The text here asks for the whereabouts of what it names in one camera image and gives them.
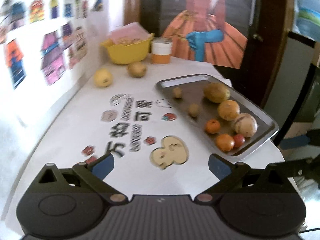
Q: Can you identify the yellow plastic bowl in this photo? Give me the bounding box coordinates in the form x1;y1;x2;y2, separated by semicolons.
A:
100;34;154;65

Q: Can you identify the white printed table cloth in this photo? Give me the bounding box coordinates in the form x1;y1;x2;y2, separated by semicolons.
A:
5;58;222;234

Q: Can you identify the small brown longan fruit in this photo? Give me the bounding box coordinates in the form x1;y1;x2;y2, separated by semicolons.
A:
172;87;182;99

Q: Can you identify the colourful houses drawing sheet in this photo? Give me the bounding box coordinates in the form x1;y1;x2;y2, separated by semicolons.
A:
4;0;88;88

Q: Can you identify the metal baking tray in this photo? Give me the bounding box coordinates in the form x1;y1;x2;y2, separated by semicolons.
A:
155;74;279;162

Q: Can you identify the orange dress lady painting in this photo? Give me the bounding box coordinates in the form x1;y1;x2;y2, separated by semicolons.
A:
162;0;247;69

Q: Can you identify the small red fruit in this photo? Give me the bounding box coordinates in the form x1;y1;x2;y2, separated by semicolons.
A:
233;134;245;148

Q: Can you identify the pale striped pepino melon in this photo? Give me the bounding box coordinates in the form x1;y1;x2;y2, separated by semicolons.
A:
232;113;258;138

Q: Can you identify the orange striped pepino melon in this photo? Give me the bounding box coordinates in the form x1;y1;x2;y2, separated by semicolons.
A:
217;100;240;121

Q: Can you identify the yellow lemon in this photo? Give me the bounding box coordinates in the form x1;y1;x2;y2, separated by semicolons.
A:
93;67;113;88

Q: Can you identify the brown pear on table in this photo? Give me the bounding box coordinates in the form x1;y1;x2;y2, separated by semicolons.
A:
127;62;147;77

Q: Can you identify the small orange tangerine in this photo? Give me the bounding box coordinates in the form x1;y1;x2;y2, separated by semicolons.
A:
215;134;235;152
204;119;221;134

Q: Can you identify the white and orange cup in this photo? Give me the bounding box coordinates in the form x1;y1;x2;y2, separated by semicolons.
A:
151;37;172;64

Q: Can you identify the yellow-green apple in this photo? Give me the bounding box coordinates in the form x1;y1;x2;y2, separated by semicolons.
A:
203;83;231;103

